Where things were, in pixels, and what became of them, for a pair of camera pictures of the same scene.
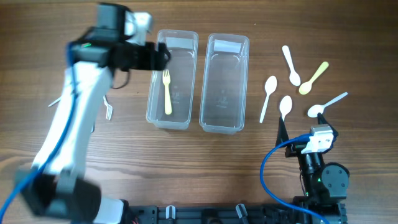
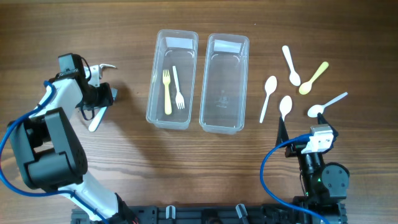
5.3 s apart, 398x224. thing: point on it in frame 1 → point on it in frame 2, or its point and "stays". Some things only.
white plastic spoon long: x=270 y=84 stays
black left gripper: x=154 y=56 → x=104 y=99
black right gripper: x=299 y=148 stays
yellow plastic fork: x=166 y=78 stays
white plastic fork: x=109 y=109 → x=179 y=98
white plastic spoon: x=285 y=106 stays
